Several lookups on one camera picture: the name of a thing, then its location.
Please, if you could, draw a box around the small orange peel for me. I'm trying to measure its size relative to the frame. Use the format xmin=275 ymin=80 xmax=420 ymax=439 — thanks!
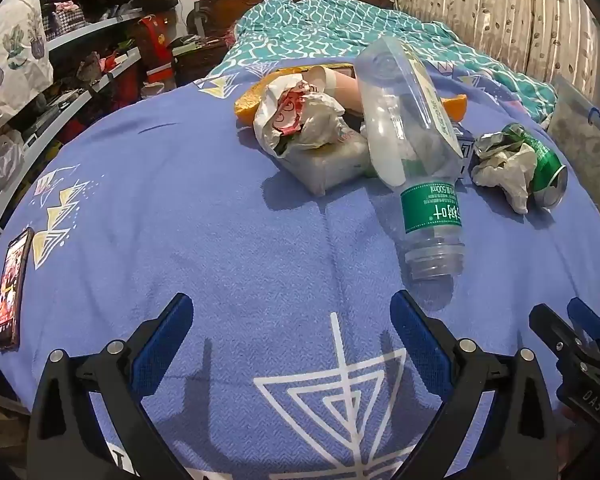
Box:
xmin=442 ymin=94 xmax=468 ymax=123

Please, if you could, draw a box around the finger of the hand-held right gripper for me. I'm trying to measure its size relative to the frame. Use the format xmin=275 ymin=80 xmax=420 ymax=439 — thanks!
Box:
xmin=566 ymin=297 xmax=600 ymax=347
xmin=529 ymin=304 xmax=587 ymax=361

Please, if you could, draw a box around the clear plastic bottle green label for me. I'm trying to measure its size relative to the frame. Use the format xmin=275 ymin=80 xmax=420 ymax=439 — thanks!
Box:
xmin=354 ymin=36 xmax=476 ymax=281

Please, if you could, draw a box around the teal patterned quilt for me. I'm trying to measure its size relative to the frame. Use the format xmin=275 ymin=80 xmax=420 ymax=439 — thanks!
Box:
xmin=225 ymin=0 xmax=558 ymax=121

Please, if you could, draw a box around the pinkish beige tube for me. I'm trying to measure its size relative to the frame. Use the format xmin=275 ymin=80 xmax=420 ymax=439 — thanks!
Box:
xmin=305 ymin=66 xmax=367 ymax=112

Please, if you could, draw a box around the dark wooden nightstand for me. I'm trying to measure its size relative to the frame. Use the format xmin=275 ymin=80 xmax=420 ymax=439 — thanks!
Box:
xmin=172 ymin=35 xmax=231 ymax=86

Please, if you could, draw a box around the white floral print cloth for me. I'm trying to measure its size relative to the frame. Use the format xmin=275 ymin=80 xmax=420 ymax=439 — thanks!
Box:
xmin=0 ymin=0 xmax=55 ymax=151

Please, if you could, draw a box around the green drink can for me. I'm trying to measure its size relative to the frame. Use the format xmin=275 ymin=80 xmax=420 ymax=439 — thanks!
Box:
xmin=500 ymin=122 xmax=569 ymax=209

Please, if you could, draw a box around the dark wooden headboard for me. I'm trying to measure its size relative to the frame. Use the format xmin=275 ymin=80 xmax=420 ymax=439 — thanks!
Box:
xmin=200 ymin=0 xmax=396 ymax=41

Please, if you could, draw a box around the small blue carton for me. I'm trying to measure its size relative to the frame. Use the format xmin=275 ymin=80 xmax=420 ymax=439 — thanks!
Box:
xmin=450 ymin=125 xmax=477 ymax=186

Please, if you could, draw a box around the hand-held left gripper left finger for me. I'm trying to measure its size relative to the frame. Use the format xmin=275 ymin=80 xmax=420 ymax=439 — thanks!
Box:
xmin=27 ymin=292 xmax=196 ymax=480

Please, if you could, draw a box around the beige leaf print curtain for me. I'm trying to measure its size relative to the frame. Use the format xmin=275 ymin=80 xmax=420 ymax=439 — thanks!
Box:
xmin=397 ymin=0 xmax=600 ymax=96

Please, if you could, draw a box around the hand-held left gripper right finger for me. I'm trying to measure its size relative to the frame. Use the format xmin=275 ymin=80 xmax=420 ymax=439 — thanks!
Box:
xmin=389 ymin=289 xmax=568 ymax=480

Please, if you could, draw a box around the crumpled white plastic bag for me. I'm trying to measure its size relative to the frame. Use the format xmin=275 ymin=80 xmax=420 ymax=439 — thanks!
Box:
xmin=252 ymin=72 xmax=353 ymax=156

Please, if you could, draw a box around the large orange peel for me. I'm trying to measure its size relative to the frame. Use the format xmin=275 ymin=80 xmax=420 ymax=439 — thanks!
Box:
xmin=234 ymin=72 xmax=281 ymax=123

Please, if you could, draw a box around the grey metal shelf rack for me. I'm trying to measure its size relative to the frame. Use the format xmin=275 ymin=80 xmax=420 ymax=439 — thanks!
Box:
xmin=0 ymin=7 xmax=146 ymax=241

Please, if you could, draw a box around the crumpled silver foil wrapper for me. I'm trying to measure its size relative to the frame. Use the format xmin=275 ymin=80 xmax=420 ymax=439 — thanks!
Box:
xmin=474 ymin=131 xmax=526 ymax=161

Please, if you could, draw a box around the white blue carton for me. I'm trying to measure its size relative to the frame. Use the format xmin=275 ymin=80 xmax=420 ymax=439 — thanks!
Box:
xmin=277 ymin=135 xmax=373 ymax=196

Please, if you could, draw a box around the crumpled white tissue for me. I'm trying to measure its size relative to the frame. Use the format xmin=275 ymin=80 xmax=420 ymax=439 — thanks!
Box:
xmin=471 ymin=147 xmax=538 ymax=215

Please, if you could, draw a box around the red bag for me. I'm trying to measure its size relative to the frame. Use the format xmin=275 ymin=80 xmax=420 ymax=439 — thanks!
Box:
xmin=140 ymin=15 xmax=173 ymax=86

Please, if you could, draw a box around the smartphone in dark case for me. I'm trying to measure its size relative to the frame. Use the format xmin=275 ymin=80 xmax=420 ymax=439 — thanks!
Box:
xmin=0 ymin=227 xmax=35 ymax=352

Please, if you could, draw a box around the clear storage box blue lid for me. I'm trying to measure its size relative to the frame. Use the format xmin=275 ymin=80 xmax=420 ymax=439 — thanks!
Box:
xmin=545 ymin=75 xmax=600 ymax=221

